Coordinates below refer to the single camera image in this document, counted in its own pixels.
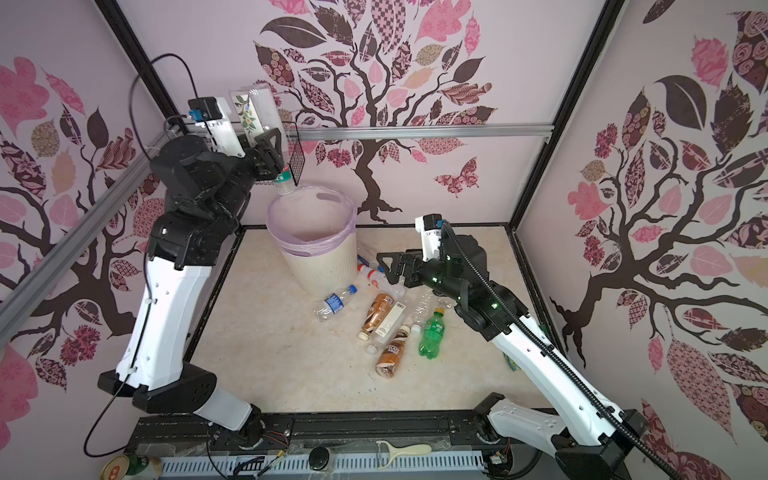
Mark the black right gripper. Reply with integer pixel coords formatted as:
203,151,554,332
378,245,467,306

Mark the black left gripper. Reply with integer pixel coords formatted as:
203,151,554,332
210,127,286,222

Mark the white floral label bottle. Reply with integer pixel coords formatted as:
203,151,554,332
230,83,296,195

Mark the green soda bottle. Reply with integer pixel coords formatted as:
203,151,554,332
418,308,445,359

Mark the brown milk tea bottle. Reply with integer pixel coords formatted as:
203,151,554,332
375,325,411,379

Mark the clear white label bottle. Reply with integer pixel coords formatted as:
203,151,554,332
365,302,406,355

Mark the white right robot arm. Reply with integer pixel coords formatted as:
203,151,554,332
377,234,647,479

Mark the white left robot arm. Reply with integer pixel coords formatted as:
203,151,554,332
98,129,284,444

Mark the cream waste bin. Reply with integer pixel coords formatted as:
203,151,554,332
272,228,357,298

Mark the purple bin liner bag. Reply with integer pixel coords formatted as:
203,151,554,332
266,185,356,257

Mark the red cap white bottle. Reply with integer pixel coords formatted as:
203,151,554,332
357,264,406,300

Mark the blue cap clear bottle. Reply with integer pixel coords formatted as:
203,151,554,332
357,242,379,270

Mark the crumpled clear bottle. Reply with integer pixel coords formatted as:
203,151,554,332
411,286,434,334

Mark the brown coffee bottle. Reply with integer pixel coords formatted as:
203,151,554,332
358,293,395,341

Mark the blue label water bottle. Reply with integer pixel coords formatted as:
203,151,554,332
314,285,358,322

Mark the green yellow snack bag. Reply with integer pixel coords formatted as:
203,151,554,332
504,354,520,371

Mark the cream vegetable peeler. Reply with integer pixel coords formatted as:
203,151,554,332
375,440,433,470

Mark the black round knob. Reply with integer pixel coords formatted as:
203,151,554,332
307,446,332,472

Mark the green tin can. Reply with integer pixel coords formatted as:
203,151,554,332
99,454,162,480

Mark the black wire basket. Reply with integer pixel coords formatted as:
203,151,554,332
283,122,306,186

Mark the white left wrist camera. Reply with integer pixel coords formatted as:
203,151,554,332
188,97,245,158

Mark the thin black left cable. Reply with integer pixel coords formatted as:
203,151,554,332
128,52,202,160

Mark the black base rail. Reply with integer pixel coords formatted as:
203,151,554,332
126,410,513,456

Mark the white vented cable duct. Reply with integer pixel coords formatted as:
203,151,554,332
158,449,487,478

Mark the aluminium frame bar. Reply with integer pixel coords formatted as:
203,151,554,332
1,154,150,345

